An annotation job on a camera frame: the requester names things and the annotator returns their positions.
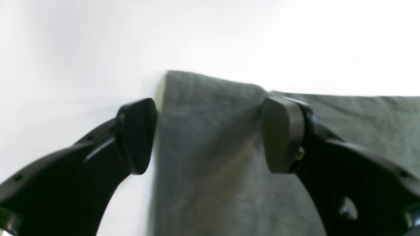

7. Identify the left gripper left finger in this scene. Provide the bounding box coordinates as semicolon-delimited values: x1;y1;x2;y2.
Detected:
0;98;157;236

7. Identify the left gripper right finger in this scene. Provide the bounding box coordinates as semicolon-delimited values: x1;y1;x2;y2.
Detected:
261;96;420;236

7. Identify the dark grey T-shirt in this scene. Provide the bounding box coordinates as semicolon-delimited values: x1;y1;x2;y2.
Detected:
148;71;419;236

